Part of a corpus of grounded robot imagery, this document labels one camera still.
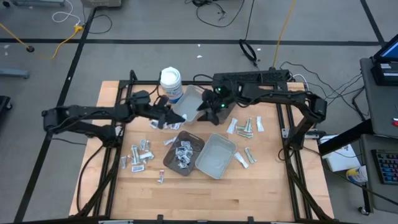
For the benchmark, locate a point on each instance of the small red object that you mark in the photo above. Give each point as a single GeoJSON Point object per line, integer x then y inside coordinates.
{"type": "Point", "coordinates": [395, 122]}

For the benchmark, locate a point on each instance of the black keyboard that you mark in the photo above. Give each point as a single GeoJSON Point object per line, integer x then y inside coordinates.
{"type": "Point", "coordinates": [387, 166]}

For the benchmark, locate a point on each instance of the white wipes canister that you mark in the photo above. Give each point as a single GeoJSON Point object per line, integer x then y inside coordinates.
{"type": "Point", "coordinates": [171, 81]}

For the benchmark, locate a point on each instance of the black floor puck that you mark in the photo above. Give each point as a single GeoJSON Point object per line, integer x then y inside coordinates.
{"type": "Point", "coordinates": [30, 48]}

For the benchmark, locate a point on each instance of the white narrow packet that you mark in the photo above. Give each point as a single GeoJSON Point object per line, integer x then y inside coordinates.
{"type": "Point", "coordinates": [148, 145]}
{"type": "Point", "coordinates": [143, 144]}
{"type": "Point", "coordinates": [123, 162]}

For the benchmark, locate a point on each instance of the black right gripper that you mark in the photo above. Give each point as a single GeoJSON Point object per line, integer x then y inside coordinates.
{"type": "Point", "coordinates": [224, 96]}

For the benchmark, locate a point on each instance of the grey plastic bin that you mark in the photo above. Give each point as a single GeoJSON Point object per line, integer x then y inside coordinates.
{"type": "Point", "coordinates": [216, 157]}
{"type": "Point", "coordinates": [186, 107]}

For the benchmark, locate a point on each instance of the black laptop computer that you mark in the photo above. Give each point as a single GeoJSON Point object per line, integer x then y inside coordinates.
{"type": "Point", "coordinates": [384, 74]}

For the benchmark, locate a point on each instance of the white packet with dark print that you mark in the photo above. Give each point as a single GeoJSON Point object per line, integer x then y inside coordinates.
{"type": "Point", "coordinates": [183, 159]}
{"type": "Point", "coordinates": [179, 151]}
{"type": "Point", "coordinates": [166, 126]}
{"type": "Point", "coordinates": [153, 124]}
{"type": "Point", "coordinates": [186, 144]}
{"type": "Point", "coordinates": [137, 168]}
{"type": "Point", "coordinates": [175, 126]}
{"type": "Point", "coordinates": [184, 117]}
{"type": "Point", "coordinates": [188, 152]}
{"type": "Point", "coordinates": [182, 165]}

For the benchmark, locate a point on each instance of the grey metal bar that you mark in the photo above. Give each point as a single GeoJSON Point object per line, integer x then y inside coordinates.
{"type": "Point", "coordinates": [14, 73]}

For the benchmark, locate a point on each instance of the brown translucent plastic bin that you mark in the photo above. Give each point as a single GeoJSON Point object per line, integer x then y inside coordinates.
{"type": "Point", "coordinates": [170, 157]}
{"type": "Point", "coordinates": [228, 113]}

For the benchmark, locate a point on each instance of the small red tipped packet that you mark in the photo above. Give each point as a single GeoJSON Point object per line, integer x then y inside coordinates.
{"type": "Point", "coordinates": [161, 176]}

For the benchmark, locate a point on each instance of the grey desk with black legs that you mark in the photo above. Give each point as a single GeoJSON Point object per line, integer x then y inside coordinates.
{"type": "Point", "coordinates": [384, 199]}

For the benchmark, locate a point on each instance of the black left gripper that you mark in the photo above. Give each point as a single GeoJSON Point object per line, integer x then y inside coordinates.
{"type": "Point", "coordinates": [161, 105]}

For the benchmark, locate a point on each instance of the white long packet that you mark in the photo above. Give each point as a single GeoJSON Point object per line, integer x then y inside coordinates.
{"type": "Point", "coordinates": [169, 141]}
{"type": "Point", "coordinates": [232, 126]}
{"type": "Point", "coordinates": [146, 155]}
{"type": "Point", "coordinates": [259, 124]}
{"type": "Point", "coordinates": [241, 160]}

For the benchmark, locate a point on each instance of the grey metal base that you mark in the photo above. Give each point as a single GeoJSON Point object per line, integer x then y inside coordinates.
{"type": "Point", "coordinates": [37, 2]}

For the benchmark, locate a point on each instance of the black caster wheel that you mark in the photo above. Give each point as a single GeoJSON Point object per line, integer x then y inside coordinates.
{"type": "Point", "coordinates": [362, 210]}

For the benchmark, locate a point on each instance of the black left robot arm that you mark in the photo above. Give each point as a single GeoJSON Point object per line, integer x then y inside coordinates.
{"type": "Point", "coordinates": [93, 112]}

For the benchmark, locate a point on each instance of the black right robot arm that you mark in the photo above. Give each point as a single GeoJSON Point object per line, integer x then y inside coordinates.
{"type": "Point", "coordinates": [280, 95]}

